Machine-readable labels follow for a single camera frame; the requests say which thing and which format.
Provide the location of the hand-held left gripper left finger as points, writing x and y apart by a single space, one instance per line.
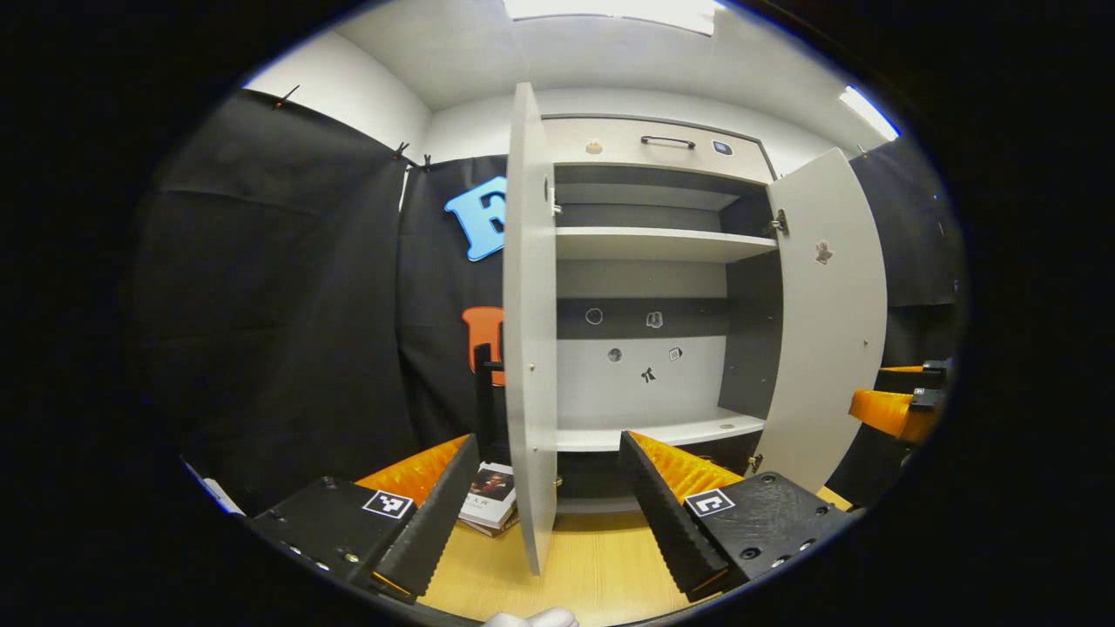
440 514

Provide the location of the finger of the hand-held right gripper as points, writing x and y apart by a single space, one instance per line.
915 377
897 418

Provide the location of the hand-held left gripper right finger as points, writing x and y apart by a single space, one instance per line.
666 522

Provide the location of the grey double-door shoe cabinet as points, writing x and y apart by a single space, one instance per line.
623 139

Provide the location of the grey cabinet shelf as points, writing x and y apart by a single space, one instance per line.
653 244
662 433

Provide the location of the metal door hinge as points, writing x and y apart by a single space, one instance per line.
780 222
555 202
755 463

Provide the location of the white book with portrait cover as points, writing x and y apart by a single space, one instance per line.
492 501

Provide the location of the black backdrop cloth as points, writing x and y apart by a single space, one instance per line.
915 244
279 305

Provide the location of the white flat board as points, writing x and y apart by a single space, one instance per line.
222 498

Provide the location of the ceiling light panel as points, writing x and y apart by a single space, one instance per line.
610 10
869 113

